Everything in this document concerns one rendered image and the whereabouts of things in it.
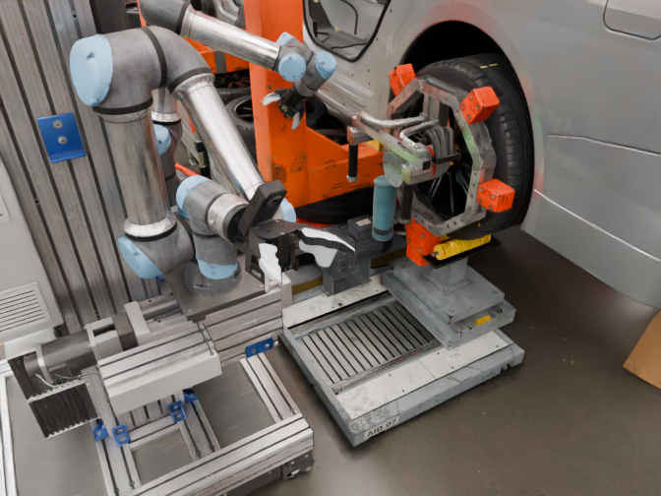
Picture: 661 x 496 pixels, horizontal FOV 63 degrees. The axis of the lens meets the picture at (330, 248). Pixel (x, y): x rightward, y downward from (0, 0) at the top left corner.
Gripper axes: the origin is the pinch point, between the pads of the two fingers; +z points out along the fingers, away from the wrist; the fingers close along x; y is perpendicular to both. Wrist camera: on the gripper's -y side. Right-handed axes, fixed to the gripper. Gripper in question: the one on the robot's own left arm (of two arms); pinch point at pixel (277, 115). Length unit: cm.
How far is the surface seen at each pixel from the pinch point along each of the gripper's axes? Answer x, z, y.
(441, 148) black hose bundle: 43, -45, 7
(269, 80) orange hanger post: -10.2, -2.1, -8.2
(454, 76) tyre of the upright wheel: 36, -47, -22
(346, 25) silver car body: 7, 86, -188
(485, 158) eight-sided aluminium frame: 56, -50, 3
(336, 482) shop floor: 90, 21, 92
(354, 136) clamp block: 24.7, -14.9, -2.4
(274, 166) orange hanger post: 12.4, 22.3, 1.3
